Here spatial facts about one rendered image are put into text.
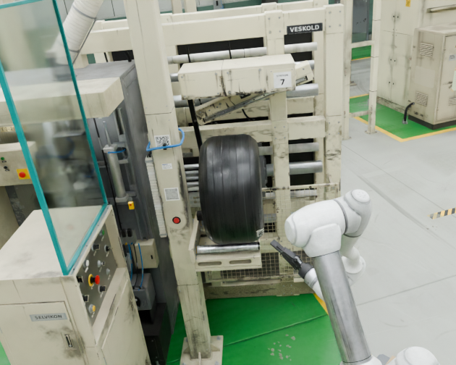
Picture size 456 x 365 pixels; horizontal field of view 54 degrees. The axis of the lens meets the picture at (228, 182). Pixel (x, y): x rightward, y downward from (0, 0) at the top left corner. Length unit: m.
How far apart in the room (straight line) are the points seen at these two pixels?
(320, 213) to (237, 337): 1.77
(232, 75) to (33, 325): 1.47
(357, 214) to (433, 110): 4.93
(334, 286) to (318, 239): 0.17
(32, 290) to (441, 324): 2.54
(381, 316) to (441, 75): 3.79
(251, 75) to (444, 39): 4.17
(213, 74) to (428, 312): 2.18
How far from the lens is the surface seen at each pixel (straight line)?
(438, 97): 6.43
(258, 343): 3.12
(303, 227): 1.54
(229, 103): 2.53
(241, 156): 2.13
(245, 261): 2.44
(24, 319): 2.03
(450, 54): 6.36
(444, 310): 3.48
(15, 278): 1.92
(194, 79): 2.36
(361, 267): 2.15
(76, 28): 2.47
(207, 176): 2.11
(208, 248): 2.40
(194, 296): 2.70
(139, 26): 2.09
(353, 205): 1.60
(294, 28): 2.63
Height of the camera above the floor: 2.27
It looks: 26 degrees down
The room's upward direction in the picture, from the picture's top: 6 degrees counter-clockwise
